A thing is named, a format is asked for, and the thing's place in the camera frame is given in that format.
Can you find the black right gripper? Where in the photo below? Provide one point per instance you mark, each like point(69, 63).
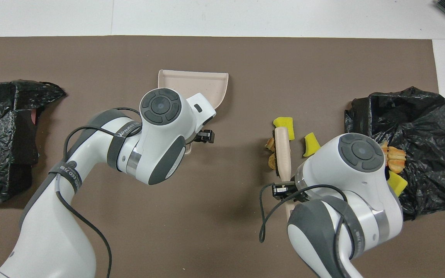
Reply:
point(298, 191)

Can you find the round brown bun piece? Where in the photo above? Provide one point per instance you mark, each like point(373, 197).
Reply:
point(272, 162)

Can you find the striped croissant piece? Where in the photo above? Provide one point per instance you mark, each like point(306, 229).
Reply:
point(270, 144)

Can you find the beige brush black bristles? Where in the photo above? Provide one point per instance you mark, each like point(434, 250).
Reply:
point(283, 154)

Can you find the yellow green sponge piece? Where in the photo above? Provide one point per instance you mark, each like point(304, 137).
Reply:
point(284, 122)

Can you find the small yellow sponge piece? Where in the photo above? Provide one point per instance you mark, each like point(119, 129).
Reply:
point(311, 143)

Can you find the beige plastic dustpan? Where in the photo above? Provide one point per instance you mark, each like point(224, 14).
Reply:
point(191, 85)

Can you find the yellow sponge block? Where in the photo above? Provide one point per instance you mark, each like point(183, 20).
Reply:
point(398, 184)

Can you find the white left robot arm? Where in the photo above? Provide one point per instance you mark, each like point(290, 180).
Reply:
point(52, 231)

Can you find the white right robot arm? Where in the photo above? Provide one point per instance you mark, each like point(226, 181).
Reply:
point(346, 216)

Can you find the brown table mat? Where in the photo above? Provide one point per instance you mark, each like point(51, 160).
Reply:
point(222, 54)

